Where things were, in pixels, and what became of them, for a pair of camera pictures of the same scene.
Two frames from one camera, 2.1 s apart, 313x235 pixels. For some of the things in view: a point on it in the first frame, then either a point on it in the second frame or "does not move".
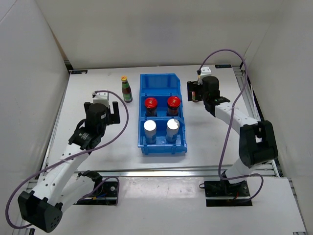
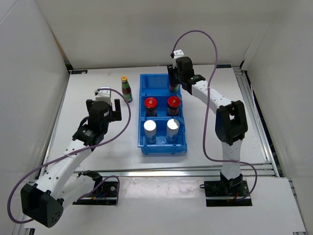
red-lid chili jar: [150, 104] does not move
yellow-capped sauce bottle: [193, 97] -> [174, 89]
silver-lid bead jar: [172, 126] does not move
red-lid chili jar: [173, 103] does not move
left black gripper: [113, 118] does not move
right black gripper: [192, 86] -> [171, 71]
